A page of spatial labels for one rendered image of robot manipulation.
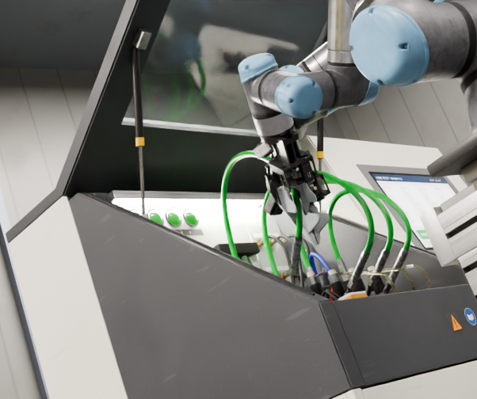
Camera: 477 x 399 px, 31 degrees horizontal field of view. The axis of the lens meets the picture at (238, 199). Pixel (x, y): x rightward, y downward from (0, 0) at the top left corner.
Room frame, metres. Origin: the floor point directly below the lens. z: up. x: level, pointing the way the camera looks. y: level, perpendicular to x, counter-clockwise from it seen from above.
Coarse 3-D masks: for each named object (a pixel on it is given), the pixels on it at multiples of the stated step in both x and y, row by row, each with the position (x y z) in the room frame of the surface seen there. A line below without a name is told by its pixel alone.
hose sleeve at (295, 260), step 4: (296, 240) 1.79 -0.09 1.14; (300, 240) 1.79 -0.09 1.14; (296, 244) 1.79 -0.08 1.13; (300, 244) 1.80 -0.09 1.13; (292, 248) 1.81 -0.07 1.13; (296, 248) 1.80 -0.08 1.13; (300, 248) 1.80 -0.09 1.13; (292, 252) 1.81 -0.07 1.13; (296, 252) 1.81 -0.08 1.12; (292, 256) 1.82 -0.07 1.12; (296, 256) 1.82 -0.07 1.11; (292, 260) 1.82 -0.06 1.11; (296, 260) 1.82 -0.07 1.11; (292, 264) 1.83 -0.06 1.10; (296, 264) 1.83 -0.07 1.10
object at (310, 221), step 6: (306, 216) 1.89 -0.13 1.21; (312, 216) 1.88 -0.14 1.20; (318, 216) 1.87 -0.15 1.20; (306, 222) 1.90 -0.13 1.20; (312, 222) 1.89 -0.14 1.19; (318, 222) 1.88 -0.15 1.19; (306, 228) 1.90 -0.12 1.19; (312, 228) 1.89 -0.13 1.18; (306, 234) 1.90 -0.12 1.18; (312, 234) 1.91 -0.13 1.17; (312, 240) 1.91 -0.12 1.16
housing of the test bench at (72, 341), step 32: (32, 224) 1.99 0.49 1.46; (64, 224) 1.91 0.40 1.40; (32, 256) 2.01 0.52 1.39; (64, 256) 1.93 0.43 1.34; (32, 288) 2.03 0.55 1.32; (64, 288) 1.95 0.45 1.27; (32, 320) 2.05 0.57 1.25; (64, 320) 1.98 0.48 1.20; (96, 320) 1.90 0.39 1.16; (64, 352) 2.00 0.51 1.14; (96, 352) 1.92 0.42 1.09; (64, 384) 2.02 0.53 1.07; (96, 384) 1.94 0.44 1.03
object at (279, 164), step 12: (288, 132) 1.60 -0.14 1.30; (276, 144) 1.63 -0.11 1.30; (288, 144) 1.60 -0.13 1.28; (276, 156) 1.65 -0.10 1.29; (288, 156) 1.63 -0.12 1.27; (300, 156) 1.64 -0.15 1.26; (276, 168) 1.64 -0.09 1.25; (288, 168) 1.62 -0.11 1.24; (300, 168) 1.64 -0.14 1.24; (276, 180) 1.68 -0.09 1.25; (288, 180) 1.65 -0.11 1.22; (300, 180) 1.66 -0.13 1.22; (312, 180) 1.67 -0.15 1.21
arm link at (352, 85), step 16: (336, 0) 1.42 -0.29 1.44; (336, 16) 1.44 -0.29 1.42; (352, 16) 1.43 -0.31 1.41; (336, 32) 1.45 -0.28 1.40; (336, 48) 1.47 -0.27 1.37; (352, 48) 1.47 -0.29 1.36; (336, 64) 1.49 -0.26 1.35; (352, 64) 1.48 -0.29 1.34; (336, 80) 1.49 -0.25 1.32; (352, 80) 1.50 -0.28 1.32; (368, 80) 1.52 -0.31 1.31; (336, 96) 1.50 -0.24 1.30; (352, 96) 1.52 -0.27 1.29; (368, 96) 1.54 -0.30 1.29
